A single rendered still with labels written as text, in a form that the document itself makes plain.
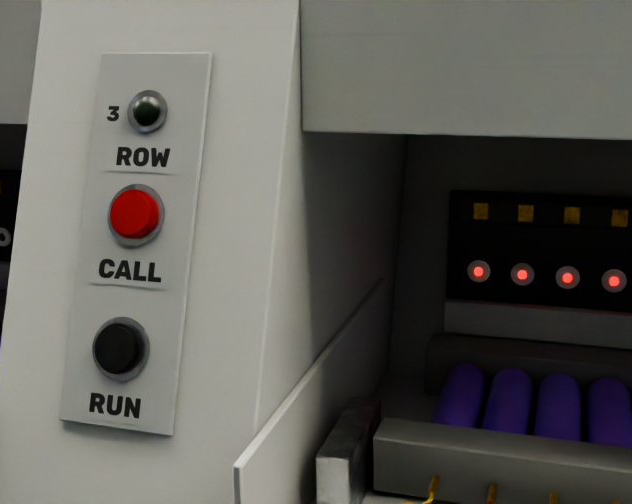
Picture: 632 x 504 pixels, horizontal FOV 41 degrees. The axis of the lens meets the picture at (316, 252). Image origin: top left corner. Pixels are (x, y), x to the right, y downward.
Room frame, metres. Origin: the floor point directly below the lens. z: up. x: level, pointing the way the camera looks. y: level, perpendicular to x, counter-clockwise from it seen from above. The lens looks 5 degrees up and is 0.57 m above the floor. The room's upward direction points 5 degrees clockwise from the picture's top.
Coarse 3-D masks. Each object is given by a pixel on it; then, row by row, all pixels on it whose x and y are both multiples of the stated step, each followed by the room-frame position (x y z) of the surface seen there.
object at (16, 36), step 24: (0, 0) 0.29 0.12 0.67; (24, 0) 0.29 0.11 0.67; (0, 24) 0.29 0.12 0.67; (24, 24) 0.29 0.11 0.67; (0, 48) 0.30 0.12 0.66; (24, 48) 0.29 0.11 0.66; (0, 72) 0.30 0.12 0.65; (24, 72) 0.30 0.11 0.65; (0, 96) 0.30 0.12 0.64; (24, 96) 0.30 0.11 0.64; (0, 120) 0.31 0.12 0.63; (24, 120) 0.30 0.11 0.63
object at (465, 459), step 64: (512, 192) 0.39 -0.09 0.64; (448, 256) 0.40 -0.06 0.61; (512, 256) 0.39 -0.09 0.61; (576, 256) 0.39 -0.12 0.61; (384, 320) 0.41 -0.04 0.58; (448, 320) 0.41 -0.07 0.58; (512, 320) 0.40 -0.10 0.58; (576, 320) 0.39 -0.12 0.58; (320, 384) 0.31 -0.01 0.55; (384, 384) 0.41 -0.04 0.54; (448, 384) 0.37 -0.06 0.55; (512, 384) 0.36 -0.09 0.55; (576, 384) 0.37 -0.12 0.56; (256, 448) 0.25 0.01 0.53; (320, 448) 0.32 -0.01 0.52; (384, 448) 0.31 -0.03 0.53; (448, 448) 0.30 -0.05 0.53; (512, 448) 0.30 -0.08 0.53; (576, 448) 0.30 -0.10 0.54
